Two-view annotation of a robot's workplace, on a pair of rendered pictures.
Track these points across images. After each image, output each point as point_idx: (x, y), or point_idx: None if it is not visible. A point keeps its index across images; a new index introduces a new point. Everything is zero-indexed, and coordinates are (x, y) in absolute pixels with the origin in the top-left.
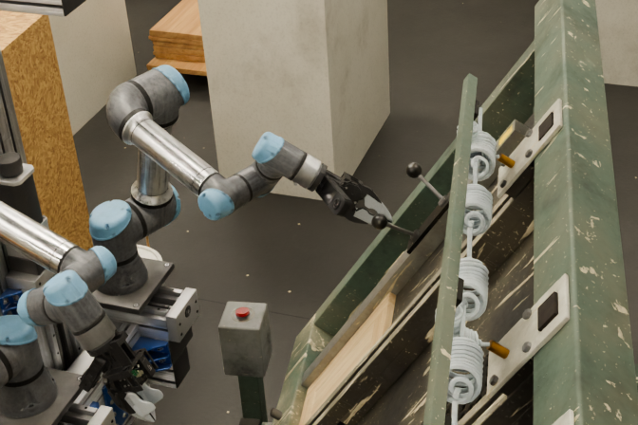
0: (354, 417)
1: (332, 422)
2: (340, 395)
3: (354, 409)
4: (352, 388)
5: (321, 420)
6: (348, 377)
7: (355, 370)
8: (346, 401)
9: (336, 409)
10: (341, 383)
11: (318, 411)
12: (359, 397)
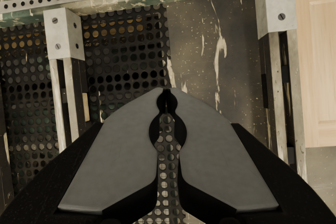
0: (266, 119)
1: (269, 103)
2: (280, 136)
3: (269, 129)
4: (276, 153)
5: (273, 98)
6: (298, 147)
7: (297, 160)
8: (273, 134)
9: (273, 120)
10: (301, 131)
11: (295, 86)
12: (271, 144)
